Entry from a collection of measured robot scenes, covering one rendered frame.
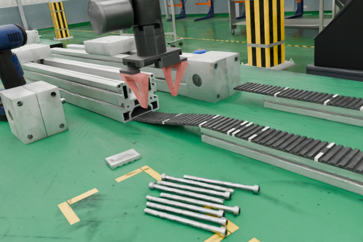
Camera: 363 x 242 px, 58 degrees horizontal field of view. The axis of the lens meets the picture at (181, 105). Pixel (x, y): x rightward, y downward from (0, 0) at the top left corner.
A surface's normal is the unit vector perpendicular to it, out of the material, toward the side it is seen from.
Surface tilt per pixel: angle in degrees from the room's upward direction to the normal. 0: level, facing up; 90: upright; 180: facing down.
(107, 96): 90
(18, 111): 90
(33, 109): 90
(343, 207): 0
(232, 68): 90
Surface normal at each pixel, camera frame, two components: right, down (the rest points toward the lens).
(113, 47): 0.68, 0.17
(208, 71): -0.72, 0.31
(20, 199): -0.11, -0.94
